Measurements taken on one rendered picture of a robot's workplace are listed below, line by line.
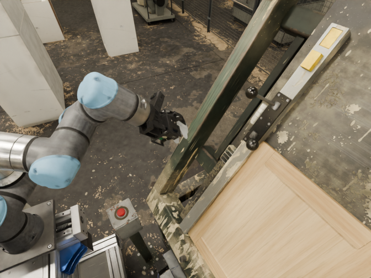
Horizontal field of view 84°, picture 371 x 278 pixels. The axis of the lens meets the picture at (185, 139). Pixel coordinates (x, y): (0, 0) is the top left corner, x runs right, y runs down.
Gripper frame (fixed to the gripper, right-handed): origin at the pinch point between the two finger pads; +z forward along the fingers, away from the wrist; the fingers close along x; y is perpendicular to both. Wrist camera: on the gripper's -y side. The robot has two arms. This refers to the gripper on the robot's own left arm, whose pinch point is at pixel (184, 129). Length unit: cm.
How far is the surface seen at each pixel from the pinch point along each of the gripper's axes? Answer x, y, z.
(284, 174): 21.2, 20.7, 20.2
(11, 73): -182, -161, -10
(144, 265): -111, 40, 82
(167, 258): -48, 38, 38
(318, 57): 43.7, -3.8, 6.4
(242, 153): 11.1, 9.1, 18.5
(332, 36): 48.9, -7.6, 6.6
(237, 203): 0.6, 24.2, 26.2
